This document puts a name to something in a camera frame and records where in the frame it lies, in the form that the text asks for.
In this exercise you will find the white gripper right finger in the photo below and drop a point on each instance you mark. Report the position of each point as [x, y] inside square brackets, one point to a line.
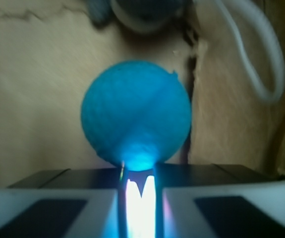
[217, 201]

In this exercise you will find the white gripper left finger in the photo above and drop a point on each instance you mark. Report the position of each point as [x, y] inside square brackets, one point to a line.
[62, 204]

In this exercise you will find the blue dimpled ball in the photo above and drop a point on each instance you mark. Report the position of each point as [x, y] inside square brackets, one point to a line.
[136, 114]

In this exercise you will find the brown paper bag tray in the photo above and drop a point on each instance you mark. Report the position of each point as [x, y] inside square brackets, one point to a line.
[50, 53]

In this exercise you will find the grey plush elephant toy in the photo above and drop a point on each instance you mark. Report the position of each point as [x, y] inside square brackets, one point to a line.
[147, 16]

